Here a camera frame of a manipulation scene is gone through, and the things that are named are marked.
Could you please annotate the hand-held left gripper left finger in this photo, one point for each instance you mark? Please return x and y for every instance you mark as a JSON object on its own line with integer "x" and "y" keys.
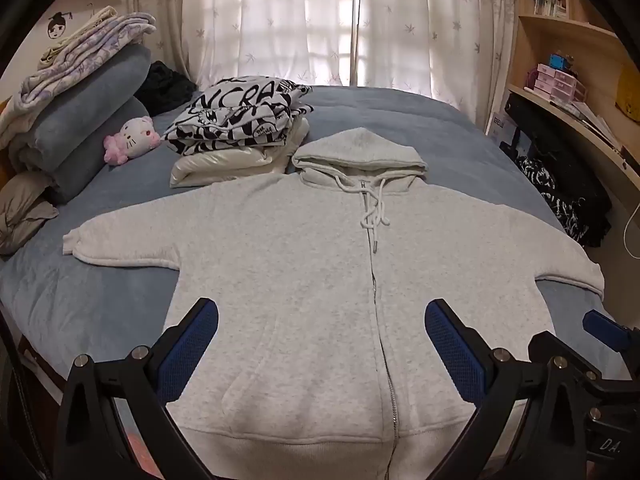
{"x": 185, "y": 355}

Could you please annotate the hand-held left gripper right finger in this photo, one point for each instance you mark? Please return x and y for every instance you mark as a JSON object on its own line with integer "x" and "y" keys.
{"x": 455, "y": 355}

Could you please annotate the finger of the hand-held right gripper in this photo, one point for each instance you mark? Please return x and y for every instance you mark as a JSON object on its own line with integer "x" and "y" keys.
{"x": 582, "y": 372}
{"x": 602, "y": 327}

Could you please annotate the light grey zip hoodie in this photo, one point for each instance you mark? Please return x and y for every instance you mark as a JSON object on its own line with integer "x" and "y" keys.
{"x": 300, "y": 285}

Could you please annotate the black bag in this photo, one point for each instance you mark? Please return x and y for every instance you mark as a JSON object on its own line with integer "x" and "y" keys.
{"x": 575, "y": 180}

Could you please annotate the black and white zebra cloth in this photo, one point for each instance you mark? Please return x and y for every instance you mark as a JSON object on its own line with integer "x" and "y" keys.
{"x": 542, "y": 177}

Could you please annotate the folded cream puffer jacket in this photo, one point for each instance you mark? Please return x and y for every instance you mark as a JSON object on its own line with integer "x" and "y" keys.
{"x": 215, "y": 167}

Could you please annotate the stack of papers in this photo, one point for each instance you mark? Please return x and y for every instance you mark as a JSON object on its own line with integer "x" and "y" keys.
{"x": 595, "y": 122}

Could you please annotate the beige pillow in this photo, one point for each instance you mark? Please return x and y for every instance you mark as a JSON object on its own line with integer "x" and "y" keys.
{"x": 22, "y": 205}

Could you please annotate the white cardboard box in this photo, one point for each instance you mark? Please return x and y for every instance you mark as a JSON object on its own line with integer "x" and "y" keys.
{"x": 500, "y": 127}

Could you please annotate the pink and white cat plush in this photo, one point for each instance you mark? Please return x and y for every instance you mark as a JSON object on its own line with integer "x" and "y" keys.
{"x": 137, "y": 135}

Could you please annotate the blue bed cover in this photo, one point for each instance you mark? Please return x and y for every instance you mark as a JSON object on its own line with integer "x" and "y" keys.
{"x": 425, "y": 125}

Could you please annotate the yellow bag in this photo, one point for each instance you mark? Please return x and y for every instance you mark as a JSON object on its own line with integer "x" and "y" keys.
{"x": 630, "y": 95}

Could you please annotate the black and white printed garment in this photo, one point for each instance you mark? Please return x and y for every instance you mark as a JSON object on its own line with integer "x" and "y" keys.
{"x": 235, "y": 115}

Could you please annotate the pink mini drawer boxes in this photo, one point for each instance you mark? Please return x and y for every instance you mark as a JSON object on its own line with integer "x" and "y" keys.
{"x": 560, "y": 85}

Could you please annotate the folded blue blanket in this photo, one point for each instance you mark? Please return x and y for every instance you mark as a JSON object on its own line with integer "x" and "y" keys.
{"x": 85, "y": 110}

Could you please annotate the small blue box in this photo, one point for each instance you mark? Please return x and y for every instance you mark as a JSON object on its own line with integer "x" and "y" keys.
{"x": 557, "y": 61}

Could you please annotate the wooden shelf unit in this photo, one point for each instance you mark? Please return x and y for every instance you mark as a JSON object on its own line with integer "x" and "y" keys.
{"x": 575, "y": 30}

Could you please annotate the folded purple floral blanket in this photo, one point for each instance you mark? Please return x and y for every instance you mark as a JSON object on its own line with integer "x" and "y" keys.
{"x": 75, "y": 55}

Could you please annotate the row of books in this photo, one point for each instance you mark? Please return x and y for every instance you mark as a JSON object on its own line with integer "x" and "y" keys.
{"x": 550, "y": 2}

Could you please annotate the white floral sheer curtain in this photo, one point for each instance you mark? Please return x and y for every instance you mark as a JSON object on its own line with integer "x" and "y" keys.
{"x": 250, "y": 20}

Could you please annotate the folded cream cloth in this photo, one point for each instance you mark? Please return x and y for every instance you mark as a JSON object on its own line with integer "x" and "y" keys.
{"x": 90, "y": 22}

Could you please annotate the cartoon face wall sticker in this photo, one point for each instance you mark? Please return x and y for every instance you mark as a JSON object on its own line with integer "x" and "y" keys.
{"x": 56, "y": 25}

